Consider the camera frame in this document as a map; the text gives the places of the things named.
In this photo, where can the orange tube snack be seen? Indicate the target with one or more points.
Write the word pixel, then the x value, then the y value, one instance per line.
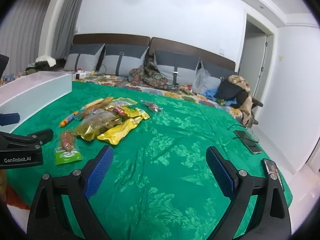
pixel 68 120

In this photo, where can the red snack wrapper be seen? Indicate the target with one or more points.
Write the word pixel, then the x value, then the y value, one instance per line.
pixel 117 110

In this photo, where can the black clothing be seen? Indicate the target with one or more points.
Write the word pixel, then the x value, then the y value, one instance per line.
pixel 230 91

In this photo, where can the white door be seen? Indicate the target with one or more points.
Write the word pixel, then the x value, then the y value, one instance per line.
pixel 252 60

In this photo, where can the clear plastic bag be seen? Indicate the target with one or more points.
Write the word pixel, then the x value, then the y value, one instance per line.
pixel 201 78

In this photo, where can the white storage box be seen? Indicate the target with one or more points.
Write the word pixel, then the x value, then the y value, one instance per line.
pixel 37 92

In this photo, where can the small clear nut packet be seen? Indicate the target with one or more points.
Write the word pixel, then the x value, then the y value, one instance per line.
pixel 151 105

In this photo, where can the smartphone with picture case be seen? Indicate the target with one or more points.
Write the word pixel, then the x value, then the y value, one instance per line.
pixel 273 170

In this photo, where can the orange snack packet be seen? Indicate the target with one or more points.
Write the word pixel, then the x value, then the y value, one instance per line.
pixel 93 106

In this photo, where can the green patterned blanket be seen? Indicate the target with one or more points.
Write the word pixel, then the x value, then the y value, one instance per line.
pixel 162 160

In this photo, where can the small yellow snack packet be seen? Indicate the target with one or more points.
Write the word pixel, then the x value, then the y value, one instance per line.
pixel 138 113

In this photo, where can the black smartphone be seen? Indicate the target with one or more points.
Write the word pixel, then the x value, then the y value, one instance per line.
pixel 248 143

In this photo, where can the blue cloth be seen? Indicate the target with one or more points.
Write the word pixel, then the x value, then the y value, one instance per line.
pixel 210 93

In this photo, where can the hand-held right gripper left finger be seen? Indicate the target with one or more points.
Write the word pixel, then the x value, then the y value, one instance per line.
pixel 98 172

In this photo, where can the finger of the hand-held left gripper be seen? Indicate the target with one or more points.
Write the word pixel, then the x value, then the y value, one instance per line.
pixel 10 119
pixel 27 140

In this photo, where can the floral patterned quilt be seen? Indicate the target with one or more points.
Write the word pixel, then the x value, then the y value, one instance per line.
pixel 150 76

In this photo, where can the large yellow snack packet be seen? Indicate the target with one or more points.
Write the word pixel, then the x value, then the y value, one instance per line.
pixel 120 131

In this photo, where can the grey pillow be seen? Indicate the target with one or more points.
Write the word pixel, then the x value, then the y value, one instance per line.
pixel 122 62
pixel 175 67
pixel 215 73
pixel 82 58

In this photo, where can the black flat object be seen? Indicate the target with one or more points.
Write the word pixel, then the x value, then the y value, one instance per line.
pixel 3 65

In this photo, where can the white crumpled cloth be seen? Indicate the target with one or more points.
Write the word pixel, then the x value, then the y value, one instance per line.
pixel 46 60

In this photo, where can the yellow-bordered peanut packet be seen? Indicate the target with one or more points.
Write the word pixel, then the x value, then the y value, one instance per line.
pixel 122 102

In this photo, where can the white wall switch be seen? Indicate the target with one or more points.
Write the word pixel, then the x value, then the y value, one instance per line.
pixel 222 51

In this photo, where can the small white carton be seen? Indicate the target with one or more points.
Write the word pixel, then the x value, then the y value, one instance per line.
pixel 81 76

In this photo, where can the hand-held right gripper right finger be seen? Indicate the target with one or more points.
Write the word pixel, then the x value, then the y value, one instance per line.
pixel 221 173

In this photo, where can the grey curtain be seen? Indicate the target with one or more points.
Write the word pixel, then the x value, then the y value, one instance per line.
pixel 66 22
pixel 22 35

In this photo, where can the large clear snack packet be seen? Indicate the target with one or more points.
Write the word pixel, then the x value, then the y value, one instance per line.
pixel 97 125

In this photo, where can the green sausage snack packet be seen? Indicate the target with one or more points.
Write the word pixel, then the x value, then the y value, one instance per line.
pixel 67 145

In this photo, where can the black and tan bag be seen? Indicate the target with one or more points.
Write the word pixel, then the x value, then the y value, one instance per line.
pixel 246 100

